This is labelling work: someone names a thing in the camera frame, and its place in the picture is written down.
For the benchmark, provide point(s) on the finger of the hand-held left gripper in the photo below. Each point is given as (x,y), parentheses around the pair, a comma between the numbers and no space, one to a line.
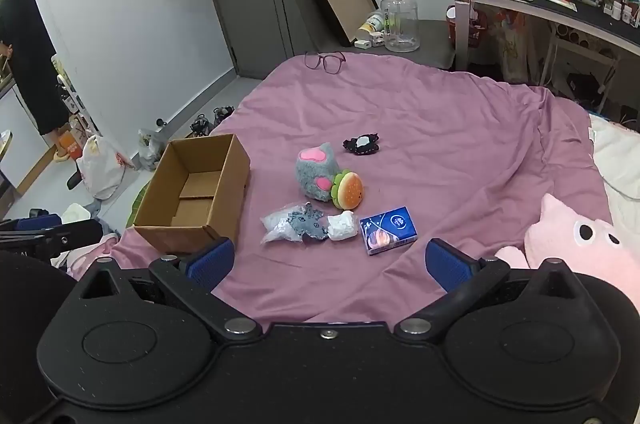
(39,222)
(80,236)

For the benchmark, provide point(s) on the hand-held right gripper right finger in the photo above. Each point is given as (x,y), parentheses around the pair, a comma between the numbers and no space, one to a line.
(447,271)

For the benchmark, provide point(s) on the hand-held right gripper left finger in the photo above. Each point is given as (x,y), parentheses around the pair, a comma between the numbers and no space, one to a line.
(212,265)

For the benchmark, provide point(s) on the brown cardboard box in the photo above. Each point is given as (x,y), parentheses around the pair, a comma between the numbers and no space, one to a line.
(200,199)

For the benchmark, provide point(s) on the blue tissue packet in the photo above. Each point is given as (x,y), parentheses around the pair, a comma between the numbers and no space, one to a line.
(387,231)

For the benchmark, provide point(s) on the clear bag with grey cloth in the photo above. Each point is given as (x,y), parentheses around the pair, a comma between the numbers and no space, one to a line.
(290,224)

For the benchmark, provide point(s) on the white soft pouch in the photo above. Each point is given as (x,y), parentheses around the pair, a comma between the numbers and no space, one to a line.
(344,228)

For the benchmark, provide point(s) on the hamburger plush toy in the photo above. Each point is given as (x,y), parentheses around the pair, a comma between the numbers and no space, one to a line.
(350,193)

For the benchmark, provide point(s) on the grey pink plush paw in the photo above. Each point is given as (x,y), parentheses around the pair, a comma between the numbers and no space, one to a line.
(315,176)

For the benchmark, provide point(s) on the black fabric hair accessory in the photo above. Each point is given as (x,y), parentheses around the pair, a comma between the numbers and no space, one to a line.
(361,144)

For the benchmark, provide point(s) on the white floor container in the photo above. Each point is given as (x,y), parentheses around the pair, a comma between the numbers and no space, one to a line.
(76,213)

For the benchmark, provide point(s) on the white plastic bag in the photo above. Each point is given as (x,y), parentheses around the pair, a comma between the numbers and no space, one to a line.
(102,168)

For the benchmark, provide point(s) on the orange box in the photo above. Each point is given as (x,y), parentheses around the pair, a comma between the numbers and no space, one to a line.
(75,143)

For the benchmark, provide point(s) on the grey plastic bag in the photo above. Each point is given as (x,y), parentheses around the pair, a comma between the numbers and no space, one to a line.
(150,151)

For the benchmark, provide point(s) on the pink pig plush pillow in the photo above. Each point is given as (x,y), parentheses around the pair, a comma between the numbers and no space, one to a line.
(585,244)

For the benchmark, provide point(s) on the grey sneaker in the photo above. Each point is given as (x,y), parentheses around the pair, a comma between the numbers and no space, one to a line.
(223,114)
(200,124)

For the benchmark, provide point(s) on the pink bed sheet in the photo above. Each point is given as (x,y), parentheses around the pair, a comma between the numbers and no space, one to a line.
(425,118)

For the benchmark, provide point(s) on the white quilt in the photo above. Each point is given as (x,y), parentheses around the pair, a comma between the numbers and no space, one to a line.
(620,158)

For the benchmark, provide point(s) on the white charger plug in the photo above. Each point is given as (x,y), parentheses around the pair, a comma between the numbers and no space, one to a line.
(362,43)

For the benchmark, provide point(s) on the red bin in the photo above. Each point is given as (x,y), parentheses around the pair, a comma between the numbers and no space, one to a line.
(475,28)

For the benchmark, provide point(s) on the clear large water jug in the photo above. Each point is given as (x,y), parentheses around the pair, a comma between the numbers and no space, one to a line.
(400,21)

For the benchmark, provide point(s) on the white yellow lying can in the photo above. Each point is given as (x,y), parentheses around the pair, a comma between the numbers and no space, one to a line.
(372,23)

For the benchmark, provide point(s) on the white desk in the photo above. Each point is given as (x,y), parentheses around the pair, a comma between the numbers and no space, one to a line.
(545,11)

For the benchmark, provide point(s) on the purple frame eyeglasses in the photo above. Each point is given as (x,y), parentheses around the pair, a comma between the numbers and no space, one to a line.
(325,62)

